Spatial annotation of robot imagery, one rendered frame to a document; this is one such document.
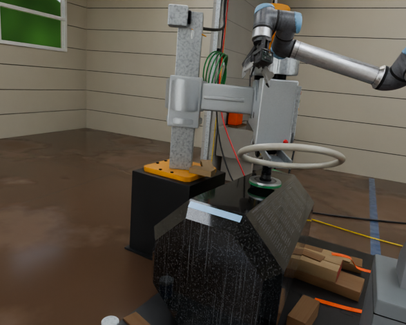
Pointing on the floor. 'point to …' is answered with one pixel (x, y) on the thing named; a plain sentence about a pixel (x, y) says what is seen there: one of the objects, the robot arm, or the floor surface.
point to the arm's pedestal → (388, 296)
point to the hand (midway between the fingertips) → (254, 84)
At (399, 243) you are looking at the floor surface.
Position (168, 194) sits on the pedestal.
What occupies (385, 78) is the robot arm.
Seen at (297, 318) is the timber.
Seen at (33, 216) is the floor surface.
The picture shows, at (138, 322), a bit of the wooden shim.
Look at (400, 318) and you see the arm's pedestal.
